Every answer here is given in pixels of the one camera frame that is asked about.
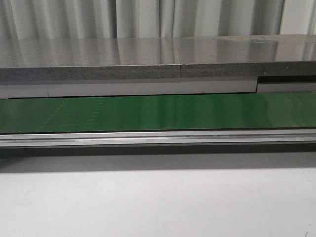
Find green conveyor belt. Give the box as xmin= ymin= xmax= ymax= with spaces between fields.
xmin=0 ymin=92 xmax=316 ymax=134

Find white pleated curtain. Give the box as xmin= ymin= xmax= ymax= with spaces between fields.
xmin=0 ymin=0 xmax=316 ymax=40

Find grey conveyor rear rail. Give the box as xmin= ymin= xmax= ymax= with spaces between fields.
xmin=0 ymin=75 xmax=316 ymax=99

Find aluminium conveyor front rail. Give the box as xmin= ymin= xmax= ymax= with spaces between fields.
xmin=0 ymin=128 xmax=316 ymax=157

